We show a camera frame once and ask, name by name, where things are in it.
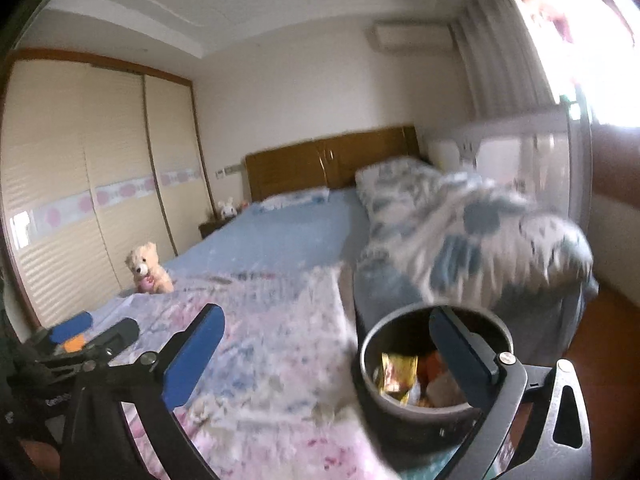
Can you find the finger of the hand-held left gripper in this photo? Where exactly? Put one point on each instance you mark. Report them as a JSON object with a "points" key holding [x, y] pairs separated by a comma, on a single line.
{"points": [[117, 332], [72, 325]]}

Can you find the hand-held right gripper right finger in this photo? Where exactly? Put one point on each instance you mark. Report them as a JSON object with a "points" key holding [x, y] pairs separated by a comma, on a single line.
{"points": [[460, 355]]}

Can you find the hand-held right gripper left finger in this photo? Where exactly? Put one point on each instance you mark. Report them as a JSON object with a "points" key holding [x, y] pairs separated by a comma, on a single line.
{"points": [[192, 355]]}

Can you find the orange sponge block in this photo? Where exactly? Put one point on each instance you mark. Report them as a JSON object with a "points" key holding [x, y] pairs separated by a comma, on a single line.
{"points": [[75, 343]]}

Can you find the gold foil wrapper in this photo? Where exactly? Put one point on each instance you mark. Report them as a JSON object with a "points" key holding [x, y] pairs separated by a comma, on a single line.
{"points": [[399, 375]]}

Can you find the black round bin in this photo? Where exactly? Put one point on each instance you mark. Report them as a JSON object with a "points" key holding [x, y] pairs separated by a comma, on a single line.
{"points": [[395, 425]]}

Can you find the person's left forearm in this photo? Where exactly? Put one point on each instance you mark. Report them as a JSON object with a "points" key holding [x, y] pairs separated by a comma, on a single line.
{"points": [[42, 455]]}

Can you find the pink floral blanket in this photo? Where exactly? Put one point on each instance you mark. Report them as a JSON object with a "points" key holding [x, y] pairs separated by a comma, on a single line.
{"points": [[260, 360]]}

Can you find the cream teddy bear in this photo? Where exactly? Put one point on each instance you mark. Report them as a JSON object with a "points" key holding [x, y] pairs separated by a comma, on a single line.
{"points": [[145, 260]]}

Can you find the dark wooden nightstand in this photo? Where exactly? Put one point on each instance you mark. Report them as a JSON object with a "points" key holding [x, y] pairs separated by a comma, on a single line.
{"points": [[210, 229]]}

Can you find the grey patterned duvet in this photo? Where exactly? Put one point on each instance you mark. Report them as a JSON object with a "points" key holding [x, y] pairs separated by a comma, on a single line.
{"points": [[450, 220]]}

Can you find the white bunny toy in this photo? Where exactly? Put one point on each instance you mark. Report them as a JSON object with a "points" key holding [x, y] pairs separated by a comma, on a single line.
{"points": [[227, 208]]}

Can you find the bed with blue sheet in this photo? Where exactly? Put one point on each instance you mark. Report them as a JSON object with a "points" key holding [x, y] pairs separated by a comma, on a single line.
{"points": [[290, 235]]}

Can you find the cream sliding-door wardrobe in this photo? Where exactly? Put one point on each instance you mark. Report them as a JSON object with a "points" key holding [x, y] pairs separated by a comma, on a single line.
{"points": [[75, 160]]}

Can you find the blue white pillow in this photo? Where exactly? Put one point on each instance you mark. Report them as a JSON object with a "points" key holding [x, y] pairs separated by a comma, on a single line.
{"points": [[295, 199]]}

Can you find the wooden headboard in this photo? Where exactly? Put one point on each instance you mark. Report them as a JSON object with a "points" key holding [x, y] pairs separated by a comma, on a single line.
{"points": [[300, 165]]}

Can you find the grey striped curtain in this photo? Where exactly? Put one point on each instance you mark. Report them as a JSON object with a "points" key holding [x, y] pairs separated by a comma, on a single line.
{"points": [[500, 60]]}

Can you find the white air conditioner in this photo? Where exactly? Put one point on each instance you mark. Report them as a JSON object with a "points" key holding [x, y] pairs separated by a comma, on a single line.
{"points": [[410, 36]]}

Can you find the grey bed guard rail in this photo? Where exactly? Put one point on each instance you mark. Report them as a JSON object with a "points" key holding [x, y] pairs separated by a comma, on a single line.
{"points": [[525, 122]]}

